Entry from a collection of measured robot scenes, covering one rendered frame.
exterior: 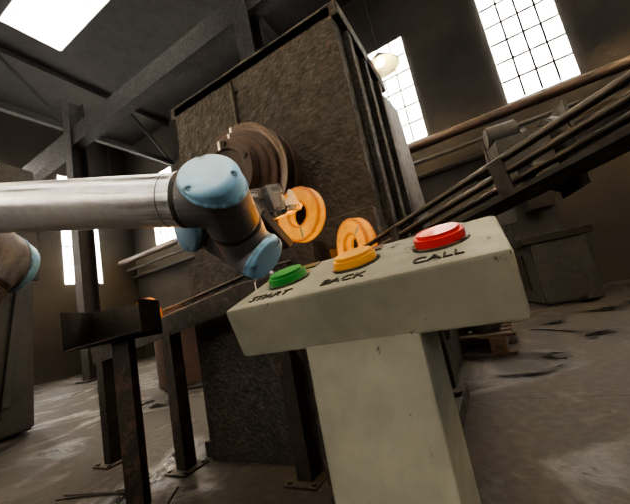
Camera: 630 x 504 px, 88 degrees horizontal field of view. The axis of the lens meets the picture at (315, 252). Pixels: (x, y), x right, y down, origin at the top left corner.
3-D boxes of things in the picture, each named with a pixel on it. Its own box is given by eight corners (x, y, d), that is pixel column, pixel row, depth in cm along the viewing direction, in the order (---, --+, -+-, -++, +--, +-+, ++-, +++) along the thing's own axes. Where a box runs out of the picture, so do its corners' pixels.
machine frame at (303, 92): (291, 402, 210) (247, 151, 238) (471, 393, 161) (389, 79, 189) (202, 460, 146) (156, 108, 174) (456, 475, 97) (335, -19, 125)
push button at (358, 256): (345, 268, 33) (339, 251, 32) (383, 258, 31) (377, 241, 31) (332, 283, 29) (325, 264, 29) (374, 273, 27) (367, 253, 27)
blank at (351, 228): (366, 285, 89) (356, 287, 87) (340, 249, 99) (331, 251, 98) (386, 240, 80) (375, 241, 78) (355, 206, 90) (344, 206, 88)
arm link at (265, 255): (241, 259, 52) (190, 229, 57) (260, 292, 61) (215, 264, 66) (278, 219, 56) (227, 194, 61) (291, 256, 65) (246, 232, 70)
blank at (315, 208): (279, 203, 99) (271, 201, 96) (317, 178, 90) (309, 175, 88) (292, 250, 95) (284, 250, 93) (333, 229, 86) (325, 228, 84)
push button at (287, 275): (285, 283, 36) (279, 268, 36) (316, 275, 34) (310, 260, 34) (266, 298, 33) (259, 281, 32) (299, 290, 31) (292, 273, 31)
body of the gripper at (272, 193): (281, 182, 83) (247, 187, 73) (293, 214, 83) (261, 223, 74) (261, 192, 87) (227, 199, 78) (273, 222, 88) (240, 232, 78)
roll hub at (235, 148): (211, 222, 132) (202, 159, 136) (266, 200, 119) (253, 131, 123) (200, 221, 127) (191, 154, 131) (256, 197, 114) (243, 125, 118)
